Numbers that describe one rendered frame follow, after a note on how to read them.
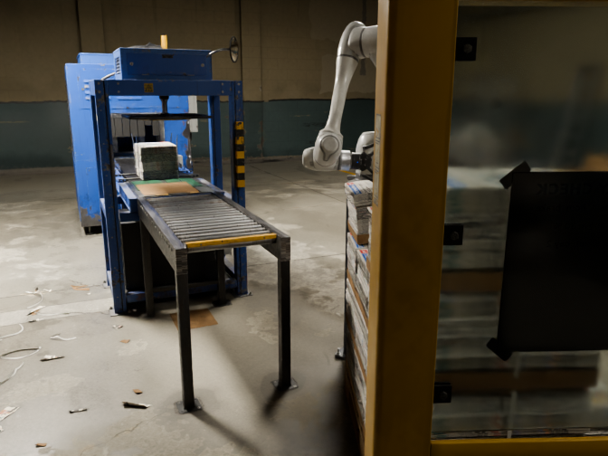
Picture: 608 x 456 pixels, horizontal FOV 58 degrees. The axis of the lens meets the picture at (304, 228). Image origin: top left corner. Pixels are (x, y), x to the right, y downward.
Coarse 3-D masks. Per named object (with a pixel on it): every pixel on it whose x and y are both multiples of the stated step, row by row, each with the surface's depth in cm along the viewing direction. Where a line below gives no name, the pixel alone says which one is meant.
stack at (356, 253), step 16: (352, 240) 246; (352, 256) 242; (352, 272) 248; (368, 272) 204; (368, 288) 206; (352, 304) 247; (368, 304) 205; (352, 320) 249; (352, 352) 255; (352, 368) 253; (352, 400) 251; (352, 416) 252
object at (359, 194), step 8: (352, 184) 253; (360, 184) 251; (368, 184) 249; (352, 192) 236; (360, 192) 235; (368, 192) 232; (352, 200) 236; (360, 200) 233; (368, 200) 233; (352, 208) 244; (360, 208) 233; (352, 216) 249; (360, 216) 234; (368, 216) 234; (352, 224) 250; (360, 224) 235; (368, 224) 235; (360, 232) 236; (368, 232) 236
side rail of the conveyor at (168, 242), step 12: (144, 204) 337; (144, 216) 334; (156, 216) 305; (156, 228) 290; (168, 228) 279; (156, 240) 296; (168, 240) 257; (168, 252) 260; (180, 252) 243; (180, 264) 244
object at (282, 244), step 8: (216, 192) 379; (224, 200) 351; (232, 200) 351; (240, 208) 326; (248, 216) 306; (256, 216) 305; (264, 224) 286; (272, 232) 272; (280, 232) 272; (280, 240) 262; (288, 240) 263; (264, 248) 285; (272, 248) 273; (280, 248) 263; (288, 248) 264; (280, 256) 264; (288, 256) 265
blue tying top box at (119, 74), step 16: (128, 48) 351; (144, 48) 355; (128, 64) 353; (144, 64) 356; (160, 64) 360; (176, 64) 364; (192, 64) 368; (208, 64) 373; (192, 80) 371; (208, 80) 375
